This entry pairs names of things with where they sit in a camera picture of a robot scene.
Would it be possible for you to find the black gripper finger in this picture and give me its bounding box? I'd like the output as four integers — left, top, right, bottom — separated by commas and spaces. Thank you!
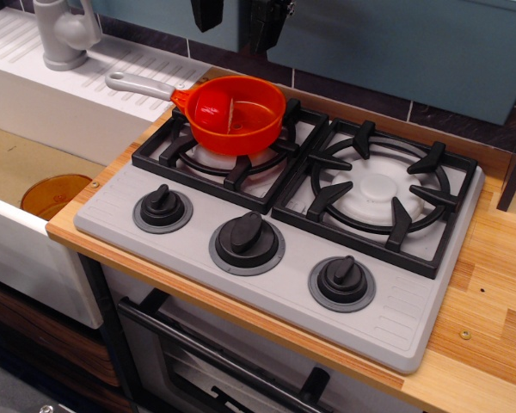
249, 0, 294, 54
191, 0, 224, 33

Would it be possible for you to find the black middle stove knob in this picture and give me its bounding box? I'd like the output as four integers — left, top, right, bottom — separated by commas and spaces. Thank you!
209, 211, 286, 276

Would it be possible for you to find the black right burner grate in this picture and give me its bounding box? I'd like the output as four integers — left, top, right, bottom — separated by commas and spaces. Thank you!
272, 119, 485, 279

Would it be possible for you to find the black left stove knob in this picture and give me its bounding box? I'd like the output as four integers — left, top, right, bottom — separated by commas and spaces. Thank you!
132, 184, 194, 235

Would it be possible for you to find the red cup in pot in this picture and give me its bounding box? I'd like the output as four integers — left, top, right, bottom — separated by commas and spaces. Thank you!
194, 89, 233, 134

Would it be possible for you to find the oven door with black handle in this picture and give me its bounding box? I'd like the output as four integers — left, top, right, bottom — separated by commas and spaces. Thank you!
114, 288, 416, 412

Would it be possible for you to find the black left burner grate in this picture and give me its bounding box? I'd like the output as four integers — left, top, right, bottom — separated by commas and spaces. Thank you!
132, 99, 329, 213

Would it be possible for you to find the black right stove knob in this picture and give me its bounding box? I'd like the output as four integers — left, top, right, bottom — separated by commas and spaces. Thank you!
308, 256, 376, 313

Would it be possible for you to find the orange pot with grey handle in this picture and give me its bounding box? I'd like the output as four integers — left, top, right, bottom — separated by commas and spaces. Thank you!
105, 72, 286, 156

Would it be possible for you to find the teal cabinet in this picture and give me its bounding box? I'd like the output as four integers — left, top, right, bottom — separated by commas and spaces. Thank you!
90, 0, 516, 126

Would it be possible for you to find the black stove knob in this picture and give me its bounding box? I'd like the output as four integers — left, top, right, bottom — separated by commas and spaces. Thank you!
132, 184, 194, 235
308, 256, 376, 313
209, 211, 286, 276

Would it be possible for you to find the grey toy stove top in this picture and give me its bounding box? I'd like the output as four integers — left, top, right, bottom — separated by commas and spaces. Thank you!
74, 109, 485, 373

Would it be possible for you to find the white toy sink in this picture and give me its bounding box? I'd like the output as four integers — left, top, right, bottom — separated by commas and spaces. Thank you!
0, 8, 208, 329

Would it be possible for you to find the grey toy faucet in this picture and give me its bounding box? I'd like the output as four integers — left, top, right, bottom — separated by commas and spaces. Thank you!
33, 0, 102, 71

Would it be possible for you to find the black burner grate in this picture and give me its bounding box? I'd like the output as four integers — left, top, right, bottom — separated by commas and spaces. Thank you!
272, 119, 485, 279
132, 99, 329, 213

